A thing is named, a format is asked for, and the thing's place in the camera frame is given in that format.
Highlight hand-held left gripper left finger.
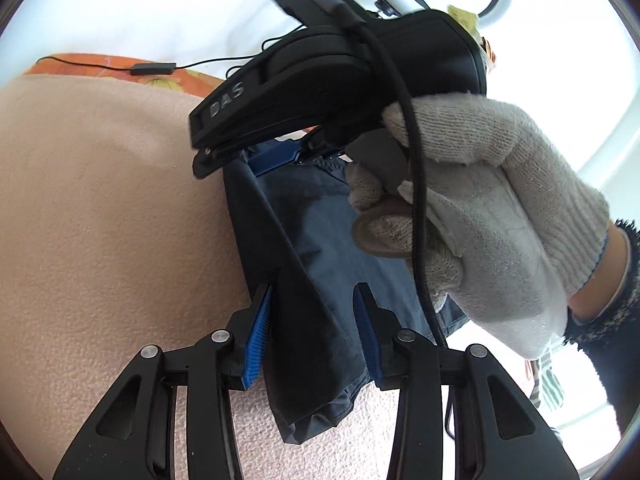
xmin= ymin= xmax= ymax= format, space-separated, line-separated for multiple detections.
xmin=52 ymin=282 xmax=275 ymax=480

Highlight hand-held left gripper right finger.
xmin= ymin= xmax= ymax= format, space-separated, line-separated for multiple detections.
xmin=352 ymin=282 xmax=581 ymax=480

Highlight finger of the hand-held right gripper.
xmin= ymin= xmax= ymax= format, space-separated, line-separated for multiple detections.
xmin=247 ymin=132 xmax=346 ymax=177

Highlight black pants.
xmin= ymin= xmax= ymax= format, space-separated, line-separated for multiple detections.
xmin=222 ymin=137 xmax=471 ymax=446

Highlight person's right hand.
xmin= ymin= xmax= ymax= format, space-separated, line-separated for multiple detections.
xmin=345 ymin=92 xmax=613 ymax=361

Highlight orange patterned cloth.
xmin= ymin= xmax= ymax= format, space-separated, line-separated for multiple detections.
xmin=447 ymin=4 xmax=501 ymax=68

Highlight green patterned pillow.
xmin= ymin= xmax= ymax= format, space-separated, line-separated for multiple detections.
xmin=525 ymin=345 xmax=567 ymax=411

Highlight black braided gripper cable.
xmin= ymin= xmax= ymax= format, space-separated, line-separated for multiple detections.
xmin=300 ymin=0 xmax=458 ymax=441

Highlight black ring light cable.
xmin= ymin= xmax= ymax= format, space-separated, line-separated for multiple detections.
xmin=37 ymin=35 xmax=301 ymax=86

